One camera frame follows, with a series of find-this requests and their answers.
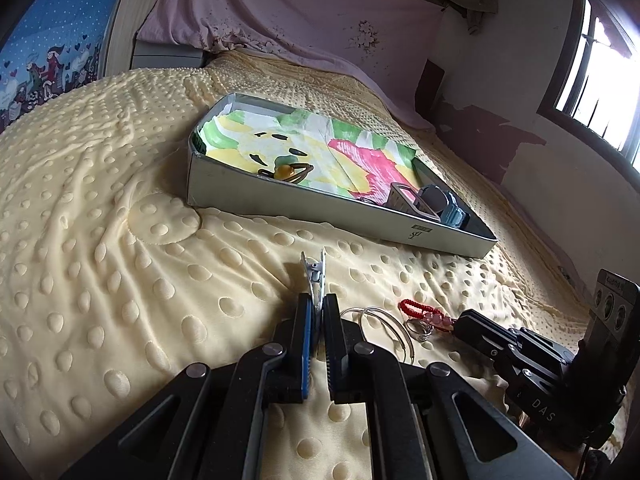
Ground barred window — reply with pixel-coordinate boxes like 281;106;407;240
537;0;640;172

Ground grey nightstand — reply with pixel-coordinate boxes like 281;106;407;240
131;40;206;69

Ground yellow dotted blanket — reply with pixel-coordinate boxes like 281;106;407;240
0;52;626;480

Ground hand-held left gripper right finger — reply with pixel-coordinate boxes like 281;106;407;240
322;294;576;480

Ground red beaded bracelet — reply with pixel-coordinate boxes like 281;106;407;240
398;298;459;336

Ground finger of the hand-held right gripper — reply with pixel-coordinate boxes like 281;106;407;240
452;309;551;396
517;328;579;376

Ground blue wrist watch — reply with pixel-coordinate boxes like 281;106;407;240
412;185;472;231

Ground blue printed fabric wardrobe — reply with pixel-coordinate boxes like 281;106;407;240
0;0;139;134

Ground thin silver hoop bangles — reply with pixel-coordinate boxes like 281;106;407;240
340;306;416;361

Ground light wooden board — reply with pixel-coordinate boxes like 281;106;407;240
102;0;176;81

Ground pink hanging sheet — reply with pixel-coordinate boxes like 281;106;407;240
136;0;451;131

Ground beige hair claw clip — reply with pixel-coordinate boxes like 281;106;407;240
382;182;426;221

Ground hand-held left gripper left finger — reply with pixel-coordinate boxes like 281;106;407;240
60;292;316;480

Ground grey shallow box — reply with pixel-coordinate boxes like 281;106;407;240
187;92;499;260

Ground dark brown board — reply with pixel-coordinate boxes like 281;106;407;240
417;58;446;126

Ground silver coiled ring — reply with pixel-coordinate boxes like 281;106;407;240
405;317;434;344

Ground brown hair tie with charm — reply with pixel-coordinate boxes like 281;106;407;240
257;155;314;184

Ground silver metal hair clip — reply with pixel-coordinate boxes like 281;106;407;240
299;246;328;312

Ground colourful printed paper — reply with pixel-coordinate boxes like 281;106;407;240
197;107;426;202

